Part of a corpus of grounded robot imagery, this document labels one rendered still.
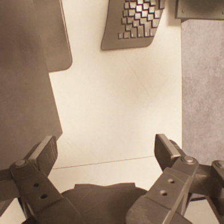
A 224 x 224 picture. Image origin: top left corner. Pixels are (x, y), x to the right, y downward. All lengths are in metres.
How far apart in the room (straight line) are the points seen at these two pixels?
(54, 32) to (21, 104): 0.32
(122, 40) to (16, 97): 0.35
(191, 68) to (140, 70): 0.93
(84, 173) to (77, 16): 0.54
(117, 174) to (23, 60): 0.52
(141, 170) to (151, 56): 0.42
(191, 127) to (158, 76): 1.06
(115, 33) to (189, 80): 1.01
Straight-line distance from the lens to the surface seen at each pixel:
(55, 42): 0.55
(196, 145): 1.68
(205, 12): 0.57
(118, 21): 0.53
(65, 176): 0.71
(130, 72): 0.54
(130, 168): 0.67
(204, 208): 1.88
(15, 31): 0.31
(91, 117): 0.57
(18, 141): 0.26
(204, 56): 1.49
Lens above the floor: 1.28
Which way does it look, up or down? 72 degrees down
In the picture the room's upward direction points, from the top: 175 degrees clockwise
